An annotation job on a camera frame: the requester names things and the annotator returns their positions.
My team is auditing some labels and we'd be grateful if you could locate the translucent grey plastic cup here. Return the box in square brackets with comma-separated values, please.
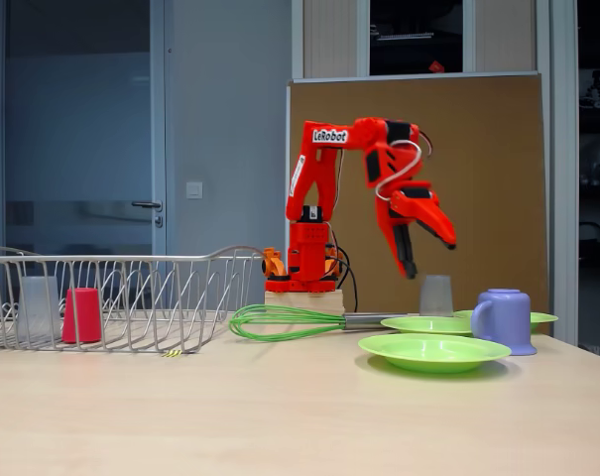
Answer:
[418, 275, 454, 317]
[17, 276, 65, 343]

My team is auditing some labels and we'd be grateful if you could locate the purple plastic mug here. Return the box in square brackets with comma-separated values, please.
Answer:
[470, 289, 538, 357]

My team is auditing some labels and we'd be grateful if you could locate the red plastic cup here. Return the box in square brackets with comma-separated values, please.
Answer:
[60, 287, 103, 344]

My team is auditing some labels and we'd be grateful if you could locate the orange table clamp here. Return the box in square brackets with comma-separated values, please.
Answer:
[262, 247, 287, 277]
[326, 245, 348, 277]

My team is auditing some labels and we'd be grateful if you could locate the brown pin board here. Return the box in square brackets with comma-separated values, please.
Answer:
[285, 71, 551, 328]

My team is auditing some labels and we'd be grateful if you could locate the green plastic plate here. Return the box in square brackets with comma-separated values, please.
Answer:
[357, 332, 513, 374]
[380, 315, 477, 337]
[452, 309, 559, 333]

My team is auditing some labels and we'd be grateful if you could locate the wooden base block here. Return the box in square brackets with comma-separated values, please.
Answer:
[264, 290, 346, 316]

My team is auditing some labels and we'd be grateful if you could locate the dark kettle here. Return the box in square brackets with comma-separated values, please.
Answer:
[579, 221, 600, 259]

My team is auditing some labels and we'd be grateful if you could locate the dark open shelf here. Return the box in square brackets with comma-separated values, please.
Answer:
[576, 0, 600, 348]

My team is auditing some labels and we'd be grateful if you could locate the small flexible tripod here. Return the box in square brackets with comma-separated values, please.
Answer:
[579, 68, 600, 110]

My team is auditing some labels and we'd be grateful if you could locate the grey glass door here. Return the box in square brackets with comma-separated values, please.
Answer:
[0, 0, 167, 308]

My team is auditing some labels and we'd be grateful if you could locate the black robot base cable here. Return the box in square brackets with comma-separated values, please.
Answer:
[328, 230, 359, 313]

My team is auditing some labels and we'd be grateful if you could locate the metal wire dish rack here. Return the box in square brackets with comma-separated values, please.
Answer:
[0, 244, 266, 354]

